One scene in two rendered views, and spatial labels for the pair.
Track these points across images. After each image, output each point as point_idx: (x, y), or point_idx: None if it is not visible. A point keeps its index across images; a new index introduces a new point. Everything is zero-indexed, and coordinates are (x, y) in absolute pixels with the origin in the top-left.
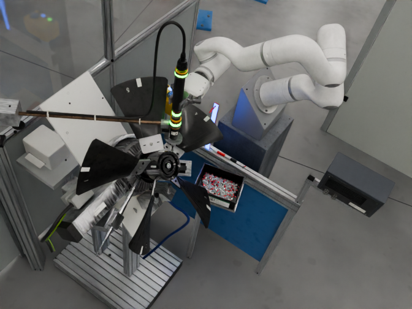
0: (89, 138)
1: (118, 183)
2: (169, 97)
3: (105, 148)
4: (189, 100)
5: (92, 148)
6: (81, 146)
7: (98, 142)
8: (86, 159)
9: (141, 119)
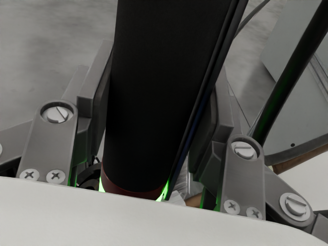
0: (318, 207)
1: (180, 174)
2: (232, 96)
3: (237, 29)
4: (44, 106)
5: (253, 10)
6: (306, 183)
7: (257, 8)
8: (244, 19)
9: None
